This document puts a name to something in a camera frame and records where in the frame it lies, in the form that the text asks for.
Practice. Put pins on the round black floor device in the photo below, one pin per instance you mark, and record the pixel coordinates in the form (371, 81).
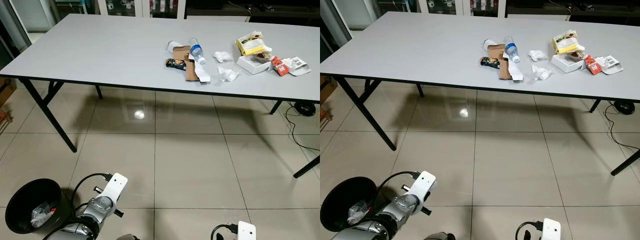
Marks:
(624, 107)
(305, 108)

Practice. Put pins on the black orange snack wrapper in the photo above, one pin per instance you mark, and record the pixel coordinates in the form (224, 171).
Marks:
(175, 64)
(490, 62)

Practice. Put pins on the crumpled white tissue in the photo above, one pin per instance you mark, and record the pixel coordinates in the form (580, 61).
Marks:
(541, 73)
(228, 74)
(222, 56)
(537, 55)

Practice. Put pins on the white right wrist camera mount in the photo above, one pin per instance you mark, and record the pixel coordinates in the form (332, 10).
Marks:
(551, 229)
(246, 231)

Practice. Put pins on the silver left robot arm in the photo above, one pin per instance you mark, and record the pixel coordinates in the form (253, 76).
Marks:
(97, 209)
(405, 205)

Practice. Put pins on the brown cardboard carton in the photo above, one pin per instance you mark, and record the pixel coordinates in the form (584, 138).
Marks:
(326, 88)
(6, 90)

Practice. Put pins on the black rubbish bin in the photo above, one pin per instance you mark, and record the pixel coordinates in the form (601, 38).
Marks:
(20, 200)
(337, 200)

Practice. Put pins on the torn brown cardboard box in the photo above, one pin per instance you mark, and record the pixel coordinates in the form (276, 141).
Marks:
(504, 71)
(190, 72)

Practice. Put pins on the yellow food box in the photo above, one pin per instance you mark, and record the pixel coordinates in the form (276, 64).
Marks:
(248, 46)
(565, 45)

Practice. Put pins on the red snack packet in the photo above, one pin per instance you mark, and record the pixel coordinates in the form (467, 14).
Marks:
(280, 66)
(593, 65)

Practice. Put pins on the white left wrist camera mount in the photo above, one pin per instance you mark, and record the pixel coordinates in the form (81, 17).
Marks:
(424, 183)
(116, 186)

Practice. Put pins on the grey folding table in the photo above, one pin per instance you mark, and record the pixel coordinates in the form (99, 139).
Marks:
(100, 50)
(420, 50)

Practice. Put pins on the crumpled clear plastic wrap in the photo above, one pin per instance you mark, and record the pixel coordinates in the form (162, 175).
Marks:
(358, 212)
(41, 215)

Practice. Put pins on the clear plastic water bottle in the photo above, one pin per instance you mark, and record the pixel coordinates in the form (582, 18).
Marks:
(511, 49)
(196, 51)

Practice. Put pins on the white plastic mailer bag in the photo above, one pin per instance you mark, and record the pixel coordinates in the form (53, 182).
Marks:
(612, 64)
(300, 66)

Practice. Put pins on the white glass-door cabinet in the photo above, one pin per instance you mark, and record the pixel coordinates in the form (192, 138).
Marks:
(462, 6)
(142, 7)

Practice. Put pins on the white foam box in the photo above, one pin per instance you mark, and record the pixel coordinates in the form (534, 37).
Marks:
(250, 65)
(564, 64)

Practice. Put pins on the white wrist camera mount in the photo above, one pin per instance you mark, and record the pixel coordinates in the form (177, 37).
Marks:
(424, 183)
(551, 229)
(116, 186)
(246, 231)

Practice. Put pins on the black TV cabinet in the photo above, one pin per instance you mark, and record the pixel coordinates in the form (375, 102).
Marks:
(280, 12)
(600, 11)

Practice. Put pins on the white paper strip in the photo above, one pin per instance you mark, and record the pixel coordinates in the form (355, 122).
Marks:
(516, 73)
(203, 74)

